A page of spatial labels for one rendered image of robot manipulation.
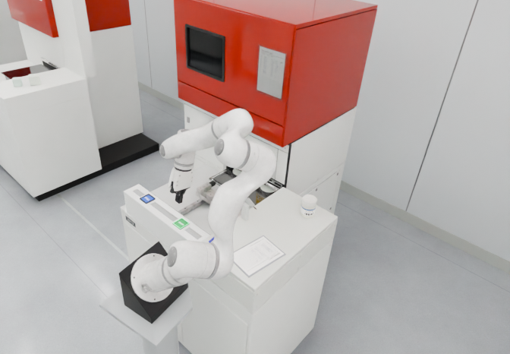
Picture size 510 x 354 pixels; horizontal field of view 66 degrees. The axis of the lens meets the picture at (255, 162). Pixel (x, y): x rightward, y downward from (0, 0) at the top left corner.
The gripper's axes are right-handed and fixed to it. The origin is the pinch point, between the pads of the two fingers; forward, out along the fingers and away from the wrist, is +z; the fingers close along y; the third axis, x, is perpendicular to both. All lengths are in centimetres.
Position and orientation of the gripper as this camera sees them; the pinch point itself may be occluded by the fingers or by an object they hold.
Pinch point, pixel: (178, 197)
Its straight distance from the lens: 179.7
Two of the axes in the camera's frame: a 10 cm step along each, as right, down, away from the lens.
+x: 7.5, 4.0, -5.3
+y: -6.3, 1.9, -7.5
